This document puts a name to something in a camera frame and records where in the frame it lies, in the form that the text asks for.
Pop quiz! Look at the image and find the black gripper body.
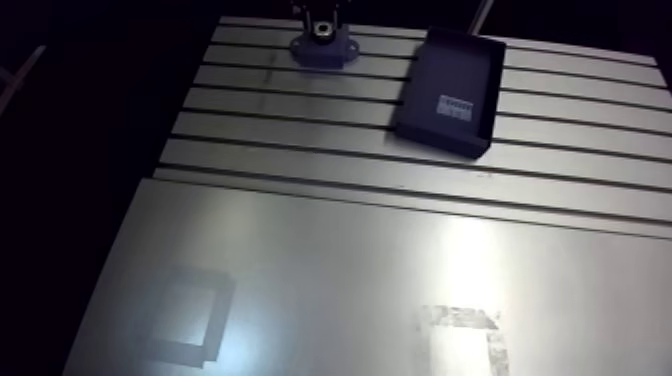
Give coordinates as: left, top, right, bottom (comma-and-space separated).
290, 0, 344, 27

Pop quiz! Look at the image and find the steel bearing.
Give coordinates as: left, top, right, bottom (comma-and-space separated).
312, 20, 336, 44

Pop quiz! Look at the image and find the dark blue-grey housing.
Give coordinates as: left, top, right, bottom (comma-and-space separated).
289, 23, 361, 71

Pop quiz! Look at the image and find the dark blue-grey tray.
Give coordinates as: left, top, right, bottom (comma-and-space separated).
395, 26, 508, 160

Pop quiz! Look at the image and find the grey metal post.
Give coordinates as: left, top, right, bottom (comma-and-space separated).
466, 0, 496, 36

